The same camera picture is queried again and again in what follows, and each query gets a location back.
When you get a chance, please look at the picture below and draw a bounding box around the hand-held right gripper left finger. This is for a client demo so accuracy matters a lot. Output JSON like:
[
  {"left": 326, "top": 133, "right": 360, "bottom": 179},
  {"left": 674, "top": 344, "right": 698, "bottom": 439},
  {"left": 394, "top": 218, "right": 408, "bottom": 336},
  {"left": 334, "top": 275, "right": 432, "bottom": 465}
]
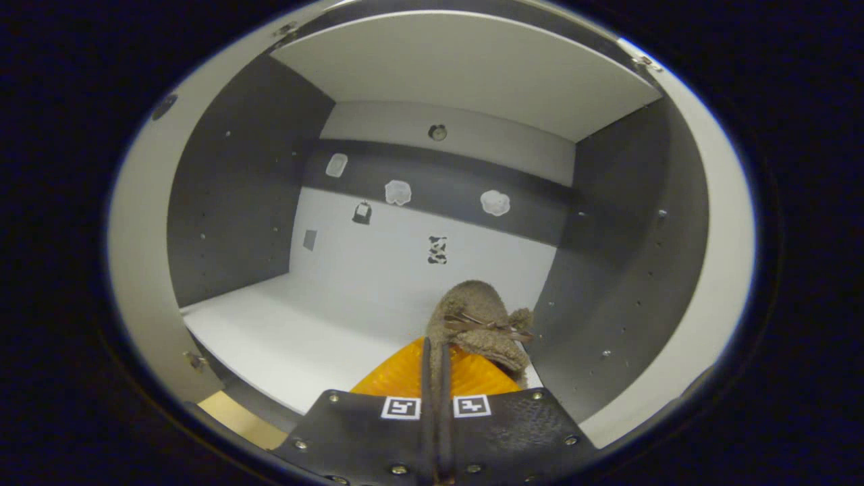
[{"left": 273, "top": 337, "right": 433, "bottom": 486}]

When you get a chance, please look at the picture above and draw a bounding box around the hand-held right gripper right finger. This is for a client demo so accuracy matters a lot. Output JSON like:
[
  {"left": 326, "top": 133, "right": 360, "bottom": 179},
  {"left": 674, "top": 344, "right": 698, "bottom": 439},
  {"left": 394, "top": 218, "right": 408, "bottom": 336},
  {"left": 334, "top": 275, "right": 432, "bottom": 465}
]
[{"left": 439, "top": 344, "right": 598, "bottom": 486}]

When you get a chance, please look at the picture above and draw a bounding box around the white shoe cabinet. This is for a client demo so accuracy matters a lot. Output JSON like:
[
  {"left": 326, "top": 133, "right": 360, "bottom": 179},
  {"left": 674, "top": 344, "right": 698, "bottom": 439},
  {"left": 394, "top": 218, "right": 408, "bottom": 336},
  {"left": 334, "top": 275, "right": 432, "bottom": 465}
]
[{"left": 108, "top": 0, "right": 757, "bottom": 466}]

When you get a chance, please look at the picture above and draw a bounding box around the white shoe cabinet door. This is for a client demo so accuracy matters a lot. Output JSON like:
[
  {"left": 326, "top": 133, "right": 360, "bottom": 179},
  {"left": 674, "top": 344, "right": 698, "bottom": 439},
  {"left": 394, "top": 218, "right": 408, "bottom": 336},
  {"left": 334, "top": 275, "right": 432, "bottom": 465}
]
[
  {"left": 579, "top": 37, "right": 757, "bottom": 450},
  {"left": 108, "top": 17, "right": 298, "bottom": 406}
]

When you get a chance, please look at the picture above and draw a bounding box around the brown fluffy shoe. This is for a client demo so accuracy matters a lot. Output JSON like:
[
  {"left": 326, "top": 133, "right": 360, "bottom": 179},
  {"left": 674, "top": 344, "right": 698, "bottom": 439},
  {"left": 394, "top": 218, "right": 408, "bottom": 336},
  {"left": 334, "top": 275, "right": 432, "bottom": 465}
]
[{"left": 425, "top": 279, "right": 535, "bottom": 406}]

